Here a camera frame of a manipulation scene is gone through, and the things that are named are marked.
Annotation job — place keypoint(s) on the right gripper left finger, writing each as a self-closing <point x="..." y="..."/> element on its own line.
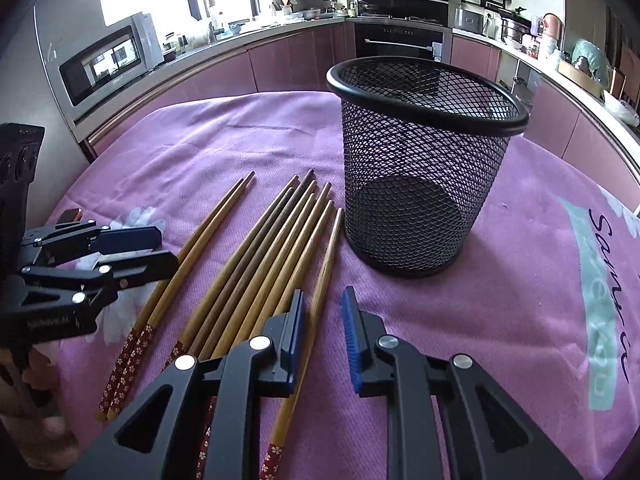
<point x="201" y="419"/>

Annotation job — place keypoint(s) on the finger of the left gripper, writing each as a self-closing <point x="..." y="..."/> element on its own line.
<point x="135" y="267"/>
<point x="100" y="239"/>

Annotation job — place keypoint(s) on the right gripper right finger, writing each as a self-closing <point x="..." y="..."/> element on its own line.
<point x="445" y="418"/>

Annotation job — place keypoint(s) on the left human hand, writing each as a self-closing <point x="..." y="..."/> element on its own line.
<point x="36" y="429"/>

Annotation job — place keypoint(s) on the white microwave oven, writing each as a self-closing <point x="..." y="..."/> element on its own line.
<point x="87" y="64"/>

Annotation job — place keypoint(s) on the pink floral tablecloth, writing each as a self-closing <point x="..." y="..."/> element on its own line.
<point x="545" y="294"/>

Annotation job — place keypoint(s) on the black mesh utensil holder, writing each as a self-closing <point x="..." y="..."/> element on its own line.
<point x="423" y="142"/>

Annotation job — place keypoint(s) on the pink left base cabinets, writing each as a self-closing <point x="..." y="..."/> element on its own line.
<point x="296" y="60"/>

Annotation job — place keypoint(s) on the pink base cabinets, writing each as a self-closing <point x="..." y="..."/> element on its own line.
<point x="564" y="119"/>
<point x="296" y="60"/>

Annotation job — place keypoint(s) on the pink right base cabinets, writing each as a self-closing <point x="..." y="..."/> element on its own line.
<point x="564" y="119"/>

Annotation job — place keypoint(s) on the black built-in oven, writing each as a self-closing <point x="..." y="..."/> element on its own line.
<point x="376" y="39"/>

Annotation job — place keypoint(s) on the round wooden steamer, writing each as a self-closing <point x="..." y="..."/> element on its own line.
<point x="581" y="79"/>

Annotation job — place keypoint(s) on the white plastic bag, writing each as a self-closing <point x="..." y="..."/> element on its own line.
<point x="621" y="110"/>

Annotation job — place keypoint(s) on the teal round appliance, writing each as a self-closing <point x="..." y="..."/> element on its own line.
<point x="595" y="58"/>

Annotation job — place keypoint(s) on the pink thermos kettle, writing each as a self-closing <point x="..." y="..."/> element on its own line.
<point x="552" y="31"/>

